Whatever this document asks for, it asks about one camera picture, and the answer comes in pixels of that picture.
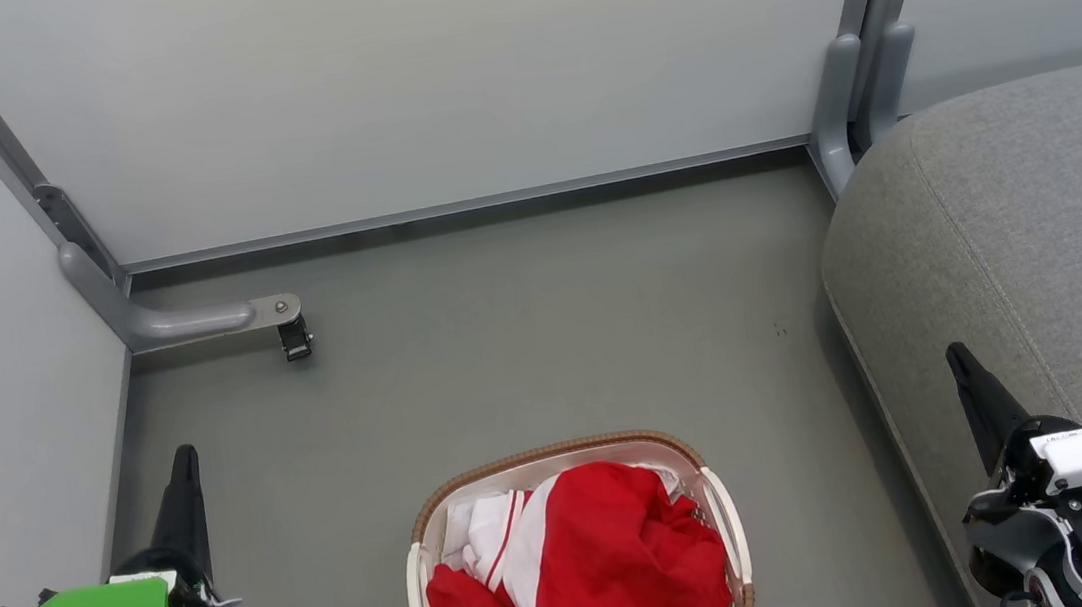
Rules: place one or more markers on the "grey partition bottom rail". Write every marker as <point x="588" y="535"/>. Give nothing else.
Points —
<point x="490" y="200"/>

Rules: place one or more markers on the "white laundry basket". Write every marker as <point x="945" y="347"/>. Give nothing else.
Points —
<point x="730" y="525"/>

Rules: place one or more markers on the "red and white garment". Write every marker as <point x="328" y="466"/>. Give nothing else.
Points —
<point x="618" y="557"/>

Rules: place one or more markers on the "grey double partition post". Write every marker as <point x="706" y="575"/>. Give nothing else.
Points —
<point x="842" y="101"/>

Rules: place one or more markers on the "grey fabric sofa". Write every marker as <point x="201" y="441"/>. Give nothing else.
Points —
<point x="1045" y="220"/>

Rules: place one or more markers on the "black caster wheel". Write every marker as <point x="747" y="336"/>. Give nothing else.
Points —
<point x="296" y="341"/>

